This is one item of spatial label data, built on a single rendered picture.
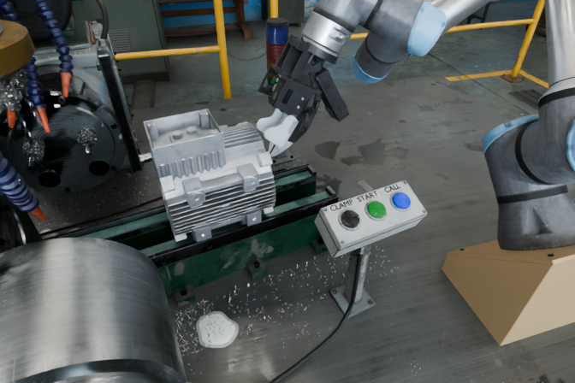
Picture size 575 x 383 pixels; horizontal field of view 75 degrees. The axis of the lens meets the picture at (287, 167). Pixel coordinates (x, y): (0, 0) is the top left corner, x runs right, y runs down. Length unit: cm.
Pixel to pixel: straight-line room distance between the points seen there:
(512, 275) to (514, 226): 9
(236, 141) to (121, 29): 310
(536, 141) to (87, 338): 68
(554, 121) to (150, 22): 337
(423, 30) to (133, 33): 329
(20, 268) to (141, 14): 332
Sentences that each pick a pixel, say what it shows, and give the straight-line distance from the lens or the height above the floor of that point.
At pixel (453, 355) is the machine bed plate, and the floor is 80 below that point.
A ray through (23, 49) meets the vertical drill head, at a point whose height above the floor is 132.
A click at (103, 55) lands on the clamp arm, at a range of 75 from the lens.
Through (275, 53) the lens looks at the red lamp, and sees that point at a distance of 101.
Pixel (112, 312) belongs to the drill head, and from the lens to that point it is 44.
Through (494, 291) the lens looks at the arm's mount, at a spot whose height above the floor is 89.
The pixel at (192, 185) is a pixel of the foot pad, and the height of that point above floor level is 108.
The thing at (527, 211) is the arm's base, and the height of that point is 102.
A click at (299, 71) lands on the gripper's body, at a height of 124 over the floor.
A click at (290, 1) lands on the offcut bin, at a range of 531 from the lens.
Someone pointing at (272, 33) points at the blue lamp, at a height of 119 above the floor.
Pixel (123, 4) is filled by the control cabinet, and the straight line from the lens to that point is 370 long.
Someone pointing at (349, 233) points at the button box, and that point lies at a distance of 59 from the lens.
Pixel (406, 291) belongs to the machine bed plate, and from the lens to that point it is 87.
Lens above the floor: 148
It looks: 36 degrees down
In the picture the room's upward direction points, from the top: straight up
